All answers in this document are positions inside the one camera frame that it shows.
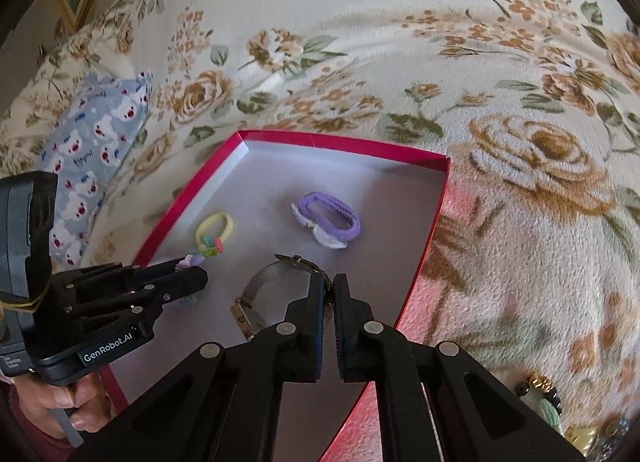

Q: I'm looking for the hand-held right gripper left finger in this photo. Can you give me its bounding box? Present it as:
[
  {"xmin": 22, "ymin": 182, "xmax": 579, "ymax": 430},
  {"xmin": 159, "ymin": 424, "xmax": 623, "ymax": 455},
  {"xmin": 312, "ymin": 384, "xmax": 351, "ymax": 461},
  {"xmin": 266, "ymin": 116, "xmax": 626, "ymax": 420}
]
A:
[{"xmin": 67, "ymin": 272, "xmax": 332, "ymax": 462}]

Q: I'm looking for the purple bow hair clip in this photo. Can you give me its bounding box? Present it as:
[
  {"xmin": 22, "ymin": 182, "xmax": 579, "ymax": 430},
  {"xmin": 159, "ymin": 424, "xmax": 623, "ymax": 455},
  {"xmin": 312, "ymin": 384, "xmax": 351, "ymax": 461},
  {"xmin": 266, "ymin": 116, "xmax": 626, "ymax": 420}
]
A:
[{"xmin": 291, "ymin": 191, "xmax": 362, "ymax": 250}]

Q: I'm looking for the blue bear print pillow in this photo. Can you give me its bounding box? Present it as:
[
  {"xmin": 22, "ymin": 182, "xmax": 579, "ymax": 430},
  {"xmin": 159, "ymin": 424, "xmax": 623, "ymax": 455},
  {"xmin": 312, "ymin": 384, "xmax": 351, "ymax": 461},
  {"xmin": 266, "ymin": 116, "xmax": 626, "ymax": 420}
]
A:
[{"xmin": 37, "ymin": 69, "xmax": 153, "ymax": 268}]

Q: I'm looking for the floral blanket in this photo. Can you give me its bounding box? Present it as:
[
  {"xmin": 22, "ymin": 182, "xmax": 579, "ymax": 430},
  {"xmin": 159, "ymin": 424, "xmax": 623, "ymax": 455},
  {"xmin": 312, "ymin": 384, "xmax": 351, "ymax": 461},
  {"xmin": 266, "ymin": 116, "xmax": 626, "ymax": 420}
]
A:
[{"xmin": 0, "ymin": 0, "xmax": 640, "ymax": 462}]

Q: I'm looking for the mint green hair tie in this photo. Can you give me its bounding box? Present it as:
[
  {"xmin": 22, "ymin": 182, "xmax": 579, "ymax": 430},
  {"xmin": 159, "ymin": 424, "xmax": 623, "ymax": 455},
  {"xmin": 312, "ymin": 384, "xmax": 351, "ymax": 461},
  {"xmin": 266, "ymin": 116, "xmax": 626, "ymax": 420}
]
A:
[{"xmin": 532, "ymin": 399, "xmax": 562, "ymax": 433}]

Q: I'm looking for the person's left hand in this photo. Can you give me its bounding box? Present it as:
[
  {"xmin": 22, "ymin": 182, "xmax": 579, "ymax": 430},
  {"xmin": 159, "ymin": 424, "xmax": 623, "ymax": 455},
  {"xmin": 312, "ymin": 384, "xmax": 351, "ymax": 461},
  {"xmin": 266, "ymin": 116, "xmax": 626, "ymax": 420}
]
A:
[{"xmin": 0, "ymin": 371, "xmax": 115, "ymax": 443}]

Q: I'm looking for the yellow hair tie with charms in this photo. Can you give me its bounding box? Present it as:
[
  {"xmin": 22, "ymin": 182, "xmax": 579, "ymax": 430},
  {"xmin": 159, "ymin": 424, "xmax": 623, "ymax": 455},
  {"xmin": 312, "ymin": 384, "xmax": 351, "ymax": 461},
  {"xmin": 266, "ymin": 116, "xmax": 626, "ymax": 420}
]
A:
[{"xmin": 170, "ymin": 211, "xmax": 236, "ymax": 308}]

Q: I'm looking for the clear bead bracelet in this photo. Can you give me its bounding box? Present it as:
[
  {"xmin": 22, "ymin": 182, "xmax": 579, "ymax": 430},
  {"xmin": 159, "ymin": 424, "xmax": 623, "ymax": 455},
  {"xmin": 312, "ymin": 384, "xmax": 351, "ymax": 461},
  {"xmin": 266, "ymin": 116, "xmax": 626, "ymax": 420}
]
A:
[{"xmin": 602, "ymin": 417, "xmax": 632, "ymax": 448}]

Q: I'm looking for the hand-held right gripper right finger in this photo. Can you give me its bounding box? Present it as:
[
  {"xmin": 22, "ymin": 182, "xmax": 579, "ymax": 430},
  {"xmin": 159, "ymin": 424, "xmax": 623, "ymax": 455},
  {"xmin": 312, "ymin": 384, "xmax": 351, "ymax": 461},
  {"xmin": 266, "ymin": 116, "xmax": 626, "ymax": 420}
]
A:
[{"xmin": 334, "ymin": 272, "xmax": 587, "ymax": 462}]

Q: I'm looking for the person's left forearm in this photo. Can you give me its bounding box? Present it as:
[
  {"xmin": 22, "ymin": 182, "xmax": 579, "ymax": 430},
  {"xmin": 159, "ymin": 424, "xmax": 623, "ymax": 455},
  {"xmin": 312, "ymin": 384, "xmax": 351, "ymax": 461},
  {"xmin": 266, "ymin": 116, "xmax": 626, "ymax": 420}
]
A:
[{"xmin": 7, "ymin": 429, "xmax": 78, "ymax": 462}]

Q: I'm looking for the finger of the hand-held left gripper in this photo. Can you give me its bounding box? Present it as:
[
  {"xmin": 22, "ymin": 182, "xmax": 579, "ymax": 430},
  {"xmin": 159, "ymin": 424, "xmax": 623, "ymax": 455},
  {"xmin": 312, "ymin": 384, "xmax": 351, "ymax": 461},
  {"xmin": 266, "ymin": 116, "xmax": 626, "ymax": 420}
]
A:
[
  {"xmin": 66, "ymin": 267, "xmax": 210, "ymax": 339},
  {"xmin": 52, "ymin": 257, "xmax": 190, "ymax": 294}
]

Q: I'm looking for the red cardboard box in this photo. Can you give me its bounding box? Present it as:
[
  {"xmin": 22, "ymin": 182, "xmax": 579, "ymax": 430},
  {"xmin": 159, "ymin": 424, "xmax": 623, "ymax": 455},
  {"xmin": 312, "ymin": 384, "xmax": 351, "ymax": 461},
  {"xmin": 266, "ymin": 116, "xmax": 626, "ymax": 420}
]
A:
[{"xmin": 100, "ymin": 129, "xmax": 452, "ymax": 462}]

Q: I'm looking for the gold wristwatch with mesh strap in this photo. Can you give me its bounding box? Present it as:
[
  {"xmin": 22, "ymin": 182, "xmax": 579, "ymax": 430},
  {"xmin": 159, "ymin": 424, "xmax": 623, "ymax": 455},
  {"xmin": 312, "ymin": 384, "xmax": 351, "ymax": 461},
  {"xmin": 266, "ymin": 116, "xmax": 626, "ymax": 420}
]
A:
[{"xmin": 230, "ymin": 253, "xmax": 333, "ymax": 343}]

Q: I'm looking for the yellow flower claw clip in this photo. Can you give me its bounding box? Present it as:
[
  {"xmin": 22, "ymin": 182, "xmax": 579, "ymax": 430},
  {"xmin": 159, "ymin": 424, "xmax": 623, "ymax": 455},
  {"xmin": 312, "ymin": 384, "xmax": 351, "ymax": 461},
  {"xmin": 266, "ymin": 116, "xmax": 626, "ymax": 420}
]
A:
[{"xmin": 565, "ymin": 424, "xmax": 601, "ymax": 453}]

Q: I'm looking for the dark bead bracelet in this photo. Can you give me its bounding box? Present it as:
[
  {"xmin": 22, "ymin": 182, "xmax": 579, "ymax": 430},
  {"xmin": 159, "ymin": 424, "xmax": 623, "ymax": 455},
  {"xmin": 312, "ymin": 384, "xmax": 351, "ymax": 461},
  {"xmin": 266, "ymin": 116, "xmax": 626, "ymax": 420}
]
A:
[{"xmin": 517, "ymin": 372, "xmax": 565, "ymax": 418}]

